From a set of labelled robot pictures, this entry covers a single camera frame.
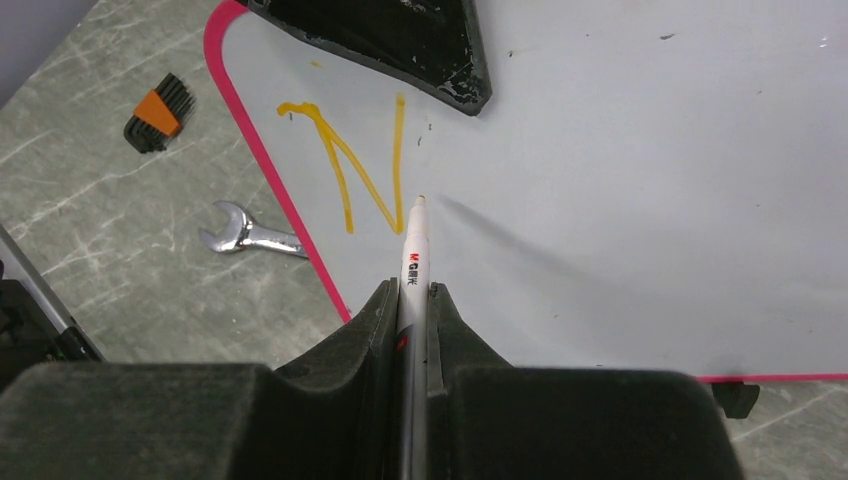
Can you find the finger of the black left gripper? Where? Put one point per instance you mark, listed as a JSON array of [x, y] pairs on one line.
[[435, 46]]

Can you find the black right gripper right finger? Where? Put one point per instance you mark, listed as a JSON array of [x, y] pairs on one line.
[[488, 419]]

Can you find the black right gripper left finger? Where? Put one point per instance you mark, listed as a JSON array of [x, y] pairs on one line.
[[323, 415]]

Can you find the white marker pen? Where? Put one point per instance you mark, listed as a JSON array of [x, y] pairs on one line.
[[411, 342]]

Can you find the pink framed whiteboard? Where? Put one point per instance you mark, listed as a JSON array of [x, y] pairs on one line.
[[651, 185]]

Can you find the silver wrench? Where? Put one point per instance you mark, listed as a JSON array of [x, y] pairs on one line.
[[244, 232]]

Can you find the orange black hex key set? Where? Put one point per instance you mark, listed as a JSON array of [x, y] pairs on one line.
[[160, 116]]

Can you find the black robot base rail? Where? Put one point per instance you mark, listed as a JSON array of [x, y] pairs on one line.
[[36, 327]]

